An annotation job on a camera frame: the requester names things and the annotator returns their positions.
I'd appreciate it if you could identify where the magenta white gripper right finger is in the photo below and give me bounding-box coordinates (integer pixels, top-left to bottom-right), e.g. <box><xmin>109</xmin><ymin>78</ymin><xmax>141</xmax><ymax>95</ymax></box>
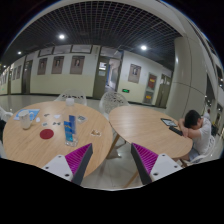
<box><xmin>131</xmin><ymin>143</ymin><xmax>182</xmax><ymax>185</ymax></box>

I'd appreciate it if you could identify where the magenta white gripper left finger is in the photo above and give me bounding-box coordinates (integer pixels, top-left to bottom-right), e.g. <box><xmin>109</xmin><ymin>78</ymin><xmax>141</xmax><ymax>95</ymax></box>
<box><xmin>42</xmin><ymin>144</ymin><xmax>93</xmax><ymax>185</ymax></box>

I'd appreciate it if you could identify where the blue acrylic sign stand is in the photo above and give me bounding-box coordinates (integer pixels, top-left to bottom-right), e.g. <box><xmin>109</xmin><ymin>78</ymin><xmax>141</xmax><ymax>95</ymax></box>
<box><xmin>64</xmin><ymin>115</ymin><xmax>78</xmax><ymax>147</ymax></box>

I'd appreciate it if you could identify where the round wooden table right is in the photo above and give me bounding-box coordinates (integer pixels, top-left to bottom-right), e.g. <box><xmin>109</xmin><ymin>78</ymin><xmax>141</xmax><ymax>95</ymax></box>
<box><xmin>109</xmin><ymin>106</ymin><xmax>192</xmax><ymax>161</ymax></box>

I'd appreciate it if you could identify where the round wooden table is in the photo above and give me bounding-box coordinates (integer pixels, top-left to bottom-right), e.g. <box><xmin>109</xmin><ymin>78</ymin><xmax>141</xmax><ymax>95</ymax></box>
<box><xmin>109</xmin><ymin>106</ymin><xmax>192</xmax><ymax>161</ymax></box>
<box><xmin>3</xmin><ymin>101</ymin><xmax>113</xmax><ymax>176</ymax></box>

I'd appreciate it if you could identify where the small wrapped snack packet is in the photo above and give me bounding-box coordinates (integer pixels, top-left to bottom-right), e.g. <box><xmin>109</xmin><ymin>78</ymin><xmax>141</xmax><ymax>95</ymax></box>
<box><xmin>91</xmin><ymin>130</ymin><xmax>101</xmax><ymax>137</ymax></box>

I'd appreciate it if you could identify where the red round coaster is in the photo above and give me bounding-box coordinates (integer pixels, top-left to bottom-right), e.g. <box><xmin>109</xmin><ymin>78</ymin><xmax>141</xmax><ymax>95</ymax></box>
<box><xmin>40</xmin><ymin>129</ymin><xmax>54</xmax><ymax>140</ymax></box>

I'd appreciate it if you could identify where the black keyboard device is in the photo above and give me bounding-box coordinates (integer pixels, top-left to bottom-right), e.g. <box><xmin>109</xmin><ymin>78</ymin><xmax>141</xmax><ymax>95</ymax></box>
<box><xmin>169</xmin><ymin>126</ymin><xmax>183</xmax><ymax>136</ymax></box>

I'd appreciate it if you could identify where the small card with code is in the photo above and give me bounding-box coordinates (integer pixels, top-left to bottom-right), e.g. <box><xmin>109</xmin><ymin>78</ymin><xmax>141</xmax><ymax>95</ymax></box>
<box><xmin>77</xmin><ymin>115</ymin><xmax>87</xmax><ymax>124</ymax></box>

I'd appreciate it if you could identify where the round wooden table left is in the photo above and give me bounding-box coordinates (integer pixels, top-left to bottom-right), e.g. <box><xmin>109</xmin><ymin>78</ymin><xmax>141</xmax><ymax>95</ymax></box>
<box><xmin>3</xmin><ymin>101</ymin><xmax>113</xmax><ymax>176</ymax></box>

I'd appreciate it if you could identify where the person in white shirt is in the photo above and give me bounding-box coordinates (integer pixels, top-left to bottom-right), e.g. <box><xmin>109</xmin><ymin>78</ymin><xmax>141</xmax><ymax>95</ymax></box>
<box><xmin>178</xmin><ymin>110</ymin><xmax>211</xmax><ymax>161</ymax></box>

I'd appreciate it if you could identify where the clear plastic cup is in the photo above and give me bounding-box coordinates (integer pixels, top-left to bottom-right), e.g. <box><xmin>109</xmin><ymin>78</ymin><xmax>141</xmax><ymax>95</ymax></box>
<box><xmin>66</xmin><ymin>98</ymin><xmax>74</xmax><ymax>106</ymax></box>

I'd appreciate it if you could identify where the white chair under person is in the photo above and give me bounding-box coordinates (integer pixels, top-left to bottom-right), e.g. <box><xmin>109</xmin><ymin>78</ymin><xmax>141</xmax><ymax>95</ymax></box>
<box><xmin>180</xmin><ymin>134</ymin><xmax>217</xmax><ymax>167</ymax></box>

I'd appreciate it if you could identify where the light blue paper sheet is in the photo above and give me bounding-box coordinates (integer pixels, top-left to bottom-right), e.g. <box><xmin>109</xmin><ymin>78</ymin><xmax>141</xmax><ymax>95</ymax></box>
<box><xmin>14</xmin><ymin>109</ymin><xmax>39</xmax><ymax>121</ymax></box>

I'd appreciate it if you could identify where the white lattice chair left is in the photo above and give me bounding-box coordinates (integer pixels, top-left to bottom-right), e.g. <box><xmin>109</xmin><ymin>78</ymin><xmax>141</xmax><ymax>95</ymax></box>
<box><xmin>56</xmin><ymin>89</ymin><xmax>87</xmax><ymax>105</ymax></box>

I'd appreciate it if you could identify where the white lattice chair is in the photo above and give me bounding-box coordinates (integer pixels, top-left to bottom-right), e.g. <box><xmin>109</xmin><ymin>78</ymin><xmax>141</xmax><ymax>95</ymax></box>
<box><xmin>99</xmin><ymin>91</ymin><xmax>129</xmax><ymax>119</ymax></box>
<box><xmin>56</xmin><ymin>89</ymin><xmax>87</xmax><ymax>105</ymax></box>

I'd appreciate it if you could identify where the white lattice chair middle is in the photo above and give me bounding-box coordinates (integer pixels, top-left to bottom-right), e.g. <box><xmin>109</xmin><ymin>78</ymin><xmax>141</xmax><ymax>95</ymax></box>
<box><xmin>99</xmin><ymin>91</ymin><xmax>129</xmax><ymax>119</ymax></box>

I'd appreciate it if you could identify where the white chair far left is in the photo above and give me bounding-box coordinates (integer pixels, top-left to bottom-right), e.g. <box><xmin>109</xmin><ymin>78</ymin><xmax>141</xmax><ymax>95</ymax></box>
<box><xmin>0</xmin><ymin>106</ymin><xmax>13</xmax><ymax>122</ymax></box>

